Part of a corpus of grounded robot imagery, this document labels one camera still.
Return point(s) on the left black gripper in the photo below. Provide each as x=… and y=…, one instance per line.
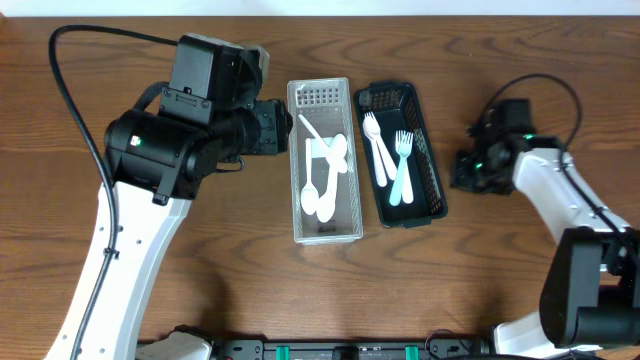
x=276, y=126

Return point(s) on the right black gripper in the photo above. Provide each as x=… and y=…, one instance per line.
x=460, y=179

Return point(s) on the white plastic spoon top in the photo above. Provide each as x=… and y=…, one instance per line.
x=310, y=127

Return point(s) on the black plastic mesh basket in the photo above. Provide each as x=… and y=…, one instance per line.
x=416, y=196

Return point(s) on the white plastic fork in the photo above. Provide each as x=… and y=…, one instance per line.
x=407, y=187
x=384, y=166

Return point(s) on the light blue plastic fork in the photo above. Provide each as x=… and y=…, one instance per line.
x=400, y=170

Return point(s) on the pinkish white plastic spoon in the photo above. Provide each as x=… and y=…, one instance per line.
x=370, y=132

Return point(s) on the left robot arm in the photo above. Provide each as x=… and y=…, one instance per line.
x=155, y=165

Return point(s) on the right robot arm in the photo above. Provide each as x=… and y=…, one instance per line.
x=590, y=298

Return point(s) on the white label sticker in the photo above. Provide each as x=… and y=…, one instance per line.
x=320, y=150

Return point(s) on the clear plastic mesh basket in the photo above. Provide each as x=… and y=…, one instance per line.
x=326, y=104

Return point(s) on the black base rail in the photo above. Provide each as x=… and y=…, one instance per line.
x=186, y=342

